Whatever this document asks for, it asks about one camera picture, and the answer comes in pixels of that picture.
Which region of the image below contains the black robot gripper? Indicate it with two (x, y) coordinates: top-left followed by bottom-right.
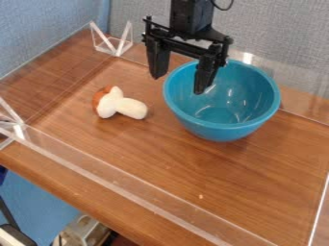
(143, 0), (233, 95)

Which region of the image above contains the white brown-capped toy mushroom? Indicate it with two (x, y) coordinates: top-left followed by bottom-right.
(91, 86), (149, 120)

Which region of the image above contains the clear acrylic barrier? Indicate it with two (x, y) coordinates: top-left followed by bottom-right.
(143, 33), (329, 128)
(0, 124), (277, 246)

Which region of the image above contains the blue plastic bowl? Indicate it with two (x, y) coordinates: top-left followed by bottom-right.
(164, 60), (281, 142)

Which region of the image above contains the clear acrylic left bracket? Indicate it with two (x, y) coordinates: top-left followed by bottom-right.
(0, 96), (26, 151)

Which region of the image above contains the clear acrylic back barrier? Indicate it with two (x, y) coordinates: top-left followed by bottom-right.
(143, 33), (329, 128)

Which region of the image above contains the white device under table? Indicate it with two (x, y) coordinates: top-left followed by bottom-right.
(51, 214), (111, 246)

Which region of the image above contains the clear acrylic front barrier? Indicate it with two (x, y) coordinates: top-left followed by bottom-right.
(0, 124), (277, 246)

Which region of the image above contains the clear acrylic corner bracket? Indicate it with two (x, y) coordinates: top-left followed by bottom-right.
(89, 21), (134, 57)

